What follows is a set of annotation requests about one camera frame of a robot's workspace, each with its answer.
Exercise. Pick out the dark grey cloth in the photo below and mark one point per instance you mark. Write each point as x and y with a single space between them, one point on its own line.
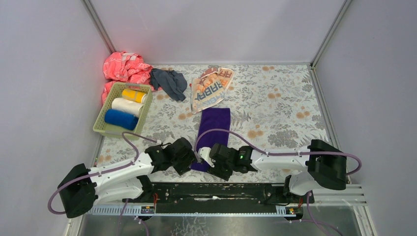
170 81

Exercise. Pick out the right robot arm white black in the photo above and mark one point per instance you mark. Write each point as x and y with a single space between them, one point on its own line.
319 165

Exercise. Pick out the pink patterned cloth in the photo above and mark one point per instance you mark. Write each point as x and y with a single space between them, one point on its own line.
126 68

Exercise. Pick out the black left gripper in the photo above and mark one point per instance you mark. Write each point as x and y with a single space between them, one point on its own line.
186 156

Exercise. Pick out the yellow rolled towel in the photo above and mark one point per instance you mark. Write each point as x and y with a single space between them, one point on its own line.
134 95

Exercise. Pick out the beige lettered towel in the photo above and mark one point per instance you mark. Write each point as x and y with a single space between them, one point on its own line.
210 88

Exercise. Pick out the white rolled towel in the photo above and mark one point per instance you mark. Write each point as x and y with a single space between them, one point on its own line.
127 106

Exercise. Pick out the pale green plastic basket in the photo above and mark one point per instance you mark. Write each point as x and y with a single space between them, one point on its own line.
106 129

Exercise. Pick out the blue rolled towel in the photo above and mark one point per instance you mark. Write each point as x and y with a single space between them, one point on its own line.
121 119

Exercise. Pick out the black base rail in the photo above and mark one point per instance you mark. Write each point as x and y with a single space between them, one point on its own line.
220 198

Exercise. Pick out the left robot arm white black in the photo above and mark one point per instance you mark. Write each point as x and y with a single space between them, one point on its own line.
128 180

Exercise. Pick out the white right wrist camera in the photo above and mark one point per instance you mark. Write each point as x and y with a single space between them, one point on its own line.
204 153

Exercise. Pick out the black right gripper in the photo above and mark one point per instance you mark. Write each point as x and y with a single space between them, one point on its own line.
215 165

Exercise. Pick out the floral table cloth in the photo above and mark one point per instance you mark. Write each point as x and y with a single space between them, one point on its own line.
272 106

